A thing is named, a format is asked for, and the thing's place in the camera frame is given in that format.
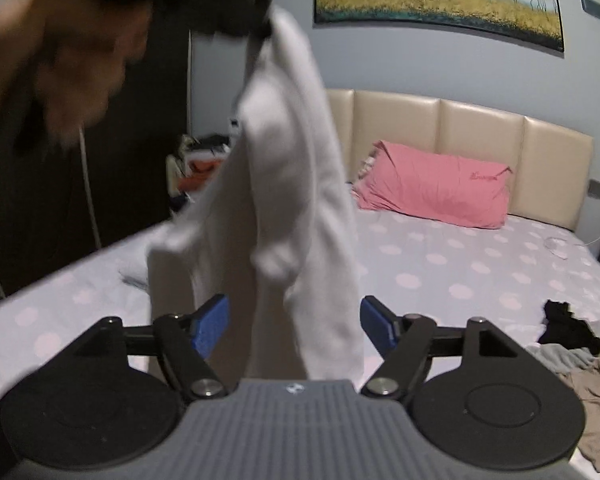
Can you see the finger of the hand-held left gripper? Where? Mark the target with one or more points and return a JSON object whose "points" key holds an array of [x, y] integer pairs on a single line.
{"points": [[262, 17]]}

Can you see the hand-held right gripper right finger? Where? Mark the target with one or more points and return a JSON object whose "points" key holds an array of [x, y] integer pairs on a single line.
{"points": [[377, 327]]}

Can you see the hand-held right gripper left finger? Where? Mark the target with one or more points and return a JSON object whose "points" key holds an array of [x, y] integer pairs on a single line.
{"points": [[212, 327]]}

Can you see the white long-sleeve sweater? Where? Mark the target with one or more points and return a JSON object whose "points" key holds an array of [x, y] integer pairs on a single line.
{"points": [[280, 160]]}

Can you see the person's left hand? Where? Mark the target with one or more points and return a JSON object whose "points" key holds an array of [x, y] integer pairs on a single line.
{"points": [[65, 60]]}

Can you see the polka dot bed sheet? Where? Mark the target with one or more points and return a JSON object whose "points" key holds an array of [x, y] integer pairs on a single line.
{"points": [[455, 270]]}

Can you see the pink pillow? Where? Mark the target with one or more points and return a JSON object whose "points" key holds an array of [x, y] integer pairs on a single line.
{"points": [[430, 190]]}

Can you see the framed landscape painting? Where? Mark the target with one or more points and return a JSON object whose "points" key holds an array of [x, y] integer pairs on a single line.
{"points": [[430, 5]]}

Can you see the black cloth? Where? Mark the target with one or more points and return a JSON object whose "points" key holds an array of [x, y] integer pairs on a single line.
{"points": [[565, 325]]}

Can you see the grey cloth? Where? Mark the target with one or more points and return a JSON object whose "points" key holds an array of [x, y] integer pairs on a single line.
{"points": [[565, 357]]}

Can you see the person's dark hoodie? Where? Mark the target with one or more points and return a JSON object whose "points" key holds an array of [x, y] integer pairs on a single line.
{"points": [[40, 200]]}

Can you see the beige padded headboard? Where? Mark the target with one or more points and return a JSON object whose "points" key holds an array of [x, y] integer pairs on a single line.
{"points": [[480, 130]]}

